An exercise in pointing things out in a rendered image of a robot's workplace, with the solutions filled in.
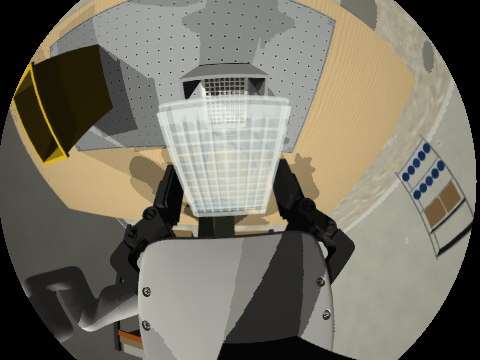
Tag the yellow box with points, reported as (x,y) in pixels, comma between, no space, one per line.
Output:
(73,96)

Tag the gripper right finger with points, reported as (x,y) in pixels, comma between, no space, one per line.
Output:
(301,212)

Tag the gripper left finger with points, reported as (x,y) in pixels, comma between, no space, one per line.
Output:
(157,222)

